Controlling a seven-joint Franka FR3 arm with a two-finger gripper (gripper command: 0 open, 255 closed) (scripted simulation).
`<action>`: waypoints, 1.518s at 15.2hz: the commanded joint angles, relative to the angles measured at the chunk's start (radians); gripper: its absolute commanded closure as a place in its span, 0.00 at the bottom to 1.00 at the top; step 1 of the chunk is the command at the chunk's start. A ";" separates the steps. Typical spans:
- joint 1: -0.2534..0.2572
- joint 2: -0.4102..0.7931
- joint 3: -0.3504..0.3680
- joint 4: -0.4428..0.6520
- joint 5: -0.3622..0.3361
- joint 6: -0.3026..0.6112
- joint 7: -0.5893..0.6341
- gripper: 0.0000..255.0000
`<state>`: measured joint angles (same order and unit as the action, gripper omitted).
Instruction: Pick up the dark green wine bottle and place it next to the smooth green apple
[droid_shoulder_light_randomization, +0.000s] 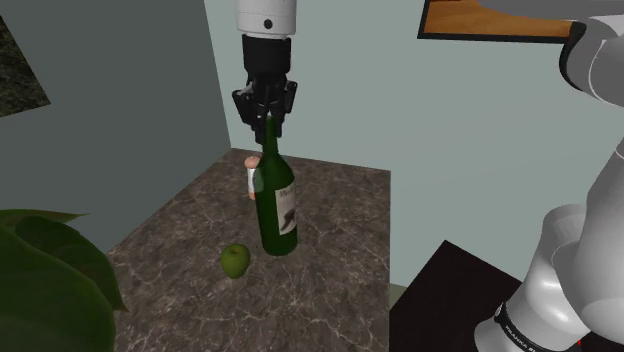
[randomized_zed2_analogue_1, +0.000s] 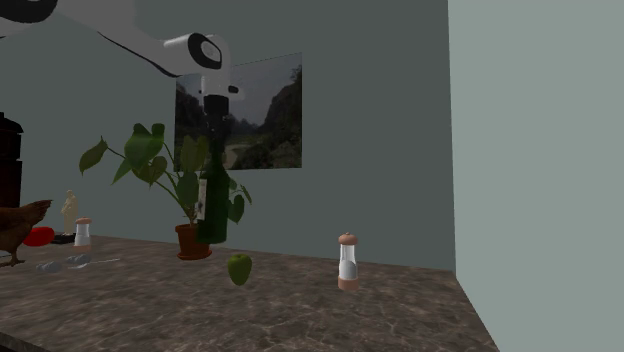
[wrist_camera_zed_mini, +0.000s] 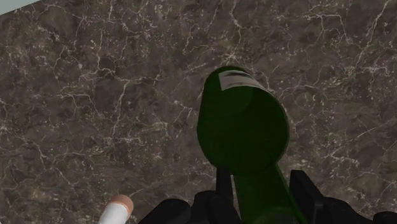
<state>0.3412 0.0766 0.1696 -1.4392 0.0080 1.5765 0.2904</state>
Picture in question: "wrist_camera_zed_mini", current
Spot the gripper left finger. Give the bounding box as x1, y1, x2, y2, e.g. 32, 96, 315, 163
138, 167, 242, 224

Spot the white bottle with tan cap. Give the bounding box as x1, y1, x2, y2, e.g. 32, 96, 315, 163
97, 193, 135, 224

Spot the green glass bottle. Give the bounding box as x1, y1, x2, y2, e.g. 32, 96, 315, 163
196, 65, 308, 224

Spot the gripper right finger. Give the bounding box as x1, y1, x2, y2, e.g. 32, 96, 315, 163
289, 169, 397, 224

